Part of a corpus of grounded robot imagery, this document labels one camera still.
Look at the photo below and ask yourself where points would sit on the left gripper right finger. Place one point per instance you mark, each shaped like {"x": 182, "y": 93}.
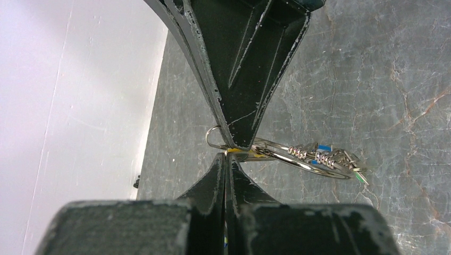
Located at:
{"x": 259, "y": 224}

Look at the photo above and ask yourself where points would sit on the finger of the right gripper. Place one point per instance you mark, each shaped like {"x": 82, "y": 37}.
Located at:
{"x": 249, "y": 45}
{"x": 181, "y": 21}

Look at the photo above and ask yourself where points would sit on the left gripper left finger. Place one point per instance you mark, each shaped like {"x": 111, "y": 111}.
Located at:
{"x": 190, "y": 224}

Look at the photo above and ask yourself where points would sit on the key with yellow tag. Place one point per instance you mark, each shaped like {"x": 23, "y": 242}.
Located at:
{"x": 235, "y": 150}

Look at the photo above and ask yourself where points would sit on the keyring with keys bunch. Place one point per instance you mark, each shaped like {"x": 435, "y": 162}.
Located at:
{"x": 324, "y": 160}

